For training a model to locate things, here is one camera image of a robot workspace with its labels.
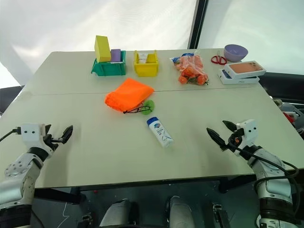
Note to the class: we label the purple bowl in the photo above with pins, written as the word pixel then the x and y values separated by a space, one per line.
pixel 235 53

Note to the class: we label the dark window frame post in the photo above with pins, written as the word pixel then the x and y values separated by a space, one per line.
pixel 198 23

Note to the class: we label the white phone box blue side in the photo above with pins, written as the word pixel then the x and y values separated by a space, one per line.
pixel 234 79

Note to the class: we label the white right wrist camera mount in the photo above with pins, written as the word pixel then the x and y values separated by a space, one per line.
pixel 249 131

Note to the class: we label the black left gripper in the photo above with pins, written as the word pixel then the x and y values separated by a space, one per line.
pixel 48 140

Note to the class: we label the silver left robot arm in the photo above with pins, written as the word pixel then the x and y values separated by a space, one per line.
pixel 21 175

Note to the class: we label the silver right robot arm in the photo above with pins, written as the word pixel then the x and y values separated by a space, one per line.
pixel 273 180

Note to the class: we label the white bottle with blue cap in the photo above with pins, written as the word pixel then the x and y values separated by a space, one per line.
pixel 160 133

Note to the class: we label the clear bag of carrots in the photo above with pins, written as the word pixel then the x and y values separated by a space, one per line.
pixel 192 69

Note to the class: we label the phone box with orange phone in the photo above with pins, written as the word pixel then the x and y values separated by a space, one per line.
pixel 245 68

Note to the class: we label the yellow box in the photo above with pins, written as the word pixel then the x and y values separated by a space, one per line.
pixel 102 48

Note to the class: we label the black table frame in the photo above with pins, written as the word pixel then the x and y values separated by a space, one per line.
pixel 59 194

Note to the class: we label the purple box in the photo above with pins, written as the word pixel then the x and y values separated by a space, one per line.
pixel 116 55

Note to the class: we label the yellow plastic bin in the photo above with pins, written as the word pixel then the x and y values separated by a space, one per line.
pixel 146 69

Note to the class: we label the green round scrubber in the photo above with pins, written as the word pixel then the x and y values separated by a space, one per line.
pixel 149 105

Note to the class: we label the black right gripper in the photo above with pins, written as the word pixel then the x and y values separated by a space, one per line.
pixel 236 139

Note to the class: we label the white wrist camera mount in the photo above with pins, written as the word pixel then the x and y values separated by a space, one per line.
pixel 31 131
pixel 249 131

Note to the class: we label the green plastic bin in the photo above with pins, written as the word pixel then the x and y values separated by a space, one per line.
pixel 108 69

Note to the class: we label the grey rounded shape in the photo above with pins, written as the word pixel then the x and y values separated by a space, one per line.
pixel 180 212
pixel 118 213

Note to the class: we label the small white printed box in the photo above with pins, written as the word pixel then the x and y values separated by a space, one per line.
pixel 142 58

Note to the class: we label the black side bench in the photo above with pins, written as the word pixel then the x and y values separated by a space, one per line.
pixel 282 86

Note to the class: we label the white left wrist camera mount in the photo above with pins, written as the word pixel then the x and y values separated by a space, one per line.
pixel 31 131

